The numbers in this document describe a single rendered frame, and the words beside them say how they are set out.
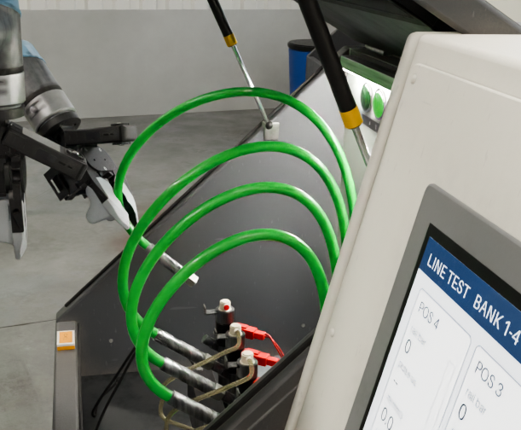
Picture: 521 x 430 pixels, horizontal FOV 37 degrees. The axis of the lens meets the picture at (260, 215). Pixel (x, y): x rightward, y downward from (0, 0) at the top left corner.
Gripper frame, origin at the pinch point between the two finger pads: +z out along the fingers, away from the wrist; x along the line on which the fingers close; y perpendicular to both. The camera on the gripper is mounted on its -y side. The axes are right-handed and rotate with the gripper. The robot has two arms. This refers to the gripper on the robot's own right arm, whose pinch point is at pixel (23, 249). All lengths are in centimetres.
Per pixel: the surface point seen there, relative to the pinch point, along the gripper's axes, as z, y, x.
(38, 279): 121, 14, -272
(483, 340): -16, -34, 63
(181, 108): -17.2, -23.1, -9.6
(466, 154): -26, -37, 53
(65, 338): 25.2, -4.3, -21.5
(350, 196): -5.7, -47.0, 0.3
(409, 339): -12, -33, 55
